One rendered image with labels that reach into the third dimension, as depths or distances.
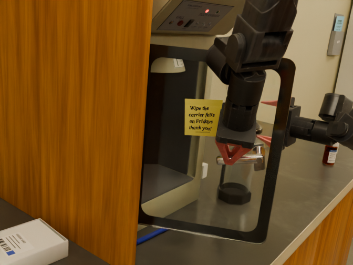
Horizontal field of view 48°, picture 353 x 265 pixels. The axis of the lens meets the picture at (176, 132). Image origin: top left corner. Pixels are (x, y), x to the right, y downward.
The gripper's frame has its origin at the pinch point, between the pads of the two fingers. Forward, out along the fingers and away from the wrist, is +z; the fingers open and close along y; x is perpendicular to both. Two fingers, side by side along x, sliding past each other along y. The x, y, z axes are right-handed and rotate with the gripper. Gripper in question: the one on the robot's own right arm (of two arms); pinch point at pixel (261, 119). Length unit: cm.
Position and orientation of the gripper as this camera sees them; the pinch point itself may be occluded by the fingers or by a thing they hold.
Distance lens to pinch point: 112.3
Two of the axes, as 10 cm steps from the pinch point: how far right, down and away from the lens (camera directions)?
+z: -8.0, -2.2, 5.6
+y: 0.7, -9.6, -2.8
